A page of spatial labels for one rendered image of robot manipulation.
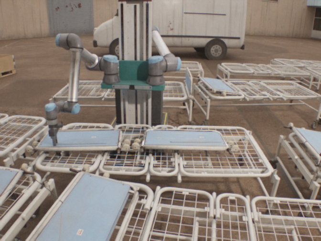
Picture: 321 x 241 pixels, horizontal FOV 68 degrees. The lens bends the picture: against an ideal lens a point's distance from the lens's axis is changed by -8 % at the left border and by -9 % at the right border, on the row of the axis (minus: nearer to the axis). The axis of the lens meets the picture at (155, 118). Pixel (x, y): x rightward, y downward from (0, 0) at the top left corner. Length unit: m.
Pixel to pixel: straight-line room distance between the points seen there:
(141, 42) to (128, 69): 0.32
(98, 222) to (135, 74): 1.73
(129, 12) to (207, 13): 6.82
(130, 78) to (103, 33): 6.48
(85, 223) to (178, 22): 8.31
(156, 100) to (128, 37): 0.80
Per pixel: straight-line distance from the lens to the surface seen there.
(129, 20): 2.83
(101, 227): 1.51
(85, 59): 2.59
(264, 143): 3.75
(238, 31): 9.89
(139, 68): 2.79
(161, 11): 9.19
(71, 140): 2.39
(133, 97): 2.97
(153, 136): 2.36
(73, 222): 1.54
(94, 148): 2.21
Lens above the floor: 1.63
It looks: 23 degrees down
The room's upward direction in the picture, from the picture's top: 1 degrees clockwise
